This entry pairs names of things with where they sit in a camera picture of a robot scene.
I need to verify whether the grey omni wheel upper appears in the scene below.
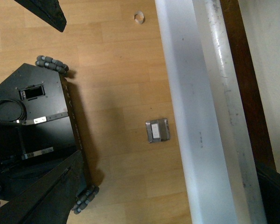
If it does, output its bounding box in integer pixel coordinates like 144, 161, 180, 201
35, 56, 69, 74

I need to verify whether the clear tape roll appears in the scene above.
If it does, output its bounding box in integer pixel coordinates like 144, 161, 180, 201
133, 11, 145, 25

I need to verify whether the black coiled cable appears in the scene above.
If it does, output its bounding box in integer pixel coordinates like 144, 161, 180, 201
0, 99, 28, 124

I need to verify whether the white table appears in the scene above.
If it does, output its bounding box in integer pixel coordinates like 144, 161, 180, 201
155, 0, 267, 224

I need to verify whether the grey omni wheel lower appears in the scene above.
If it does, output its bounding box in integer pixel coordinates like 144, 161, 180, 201
71, 185, 99, 215

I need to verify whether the grey omni wheel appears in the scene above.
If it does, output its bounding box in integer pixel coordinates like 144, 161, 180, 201
35, 56, 69, 74
71, 185, 99, 215

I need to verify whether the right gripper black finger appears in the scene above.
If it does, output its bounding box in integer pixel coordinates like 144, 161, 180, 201
15, 0, 67, 32
0, 151, 83, 224

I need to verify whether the metal floor outlet box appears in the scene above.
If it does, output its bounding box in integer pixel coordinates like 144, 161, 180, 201
145, 118, 171, 143

